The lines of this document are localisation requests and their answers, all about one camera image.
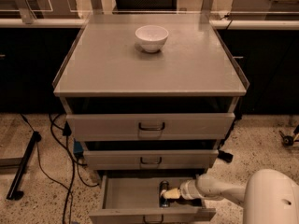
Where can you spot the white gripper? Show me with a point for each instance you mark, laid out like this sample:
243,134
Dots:
188,190

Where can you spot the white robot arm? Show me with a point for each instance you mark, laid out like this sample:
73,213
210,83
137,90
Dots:
269,197

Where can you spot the grey middle drawer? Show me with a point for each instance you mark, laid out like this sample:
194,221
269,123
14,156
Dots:
150,159

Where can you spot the grey drawer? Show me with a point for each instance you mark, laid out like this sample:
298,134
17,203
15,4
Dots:
136,127
150,159
134,200

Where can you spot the grey bottom drawer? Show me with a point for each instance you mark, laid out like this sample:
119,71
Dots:
134,200

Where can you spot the grey top drawer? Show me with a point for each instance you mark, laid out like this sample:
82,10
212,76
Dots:
136,127

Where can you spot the grey drawer cabinet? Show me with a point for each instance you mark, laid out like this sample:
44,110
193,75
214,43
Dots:
107,72

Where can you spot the black power plug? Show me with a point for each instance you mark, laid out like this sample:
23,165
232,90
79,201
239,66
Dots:
227,157

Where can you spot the blue box behind cabinet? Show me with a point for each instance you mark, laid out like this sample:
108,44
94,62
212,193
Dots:
77,148

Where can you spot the black caster wheel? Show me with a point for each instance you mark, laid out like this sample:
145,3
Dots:
289,140

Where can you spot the white ceramic bowl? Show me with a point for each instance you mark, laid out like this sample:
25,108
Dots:
151,38

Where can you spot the black metal stand leg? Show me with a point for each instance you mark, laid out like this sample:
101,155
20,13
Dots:
14,193

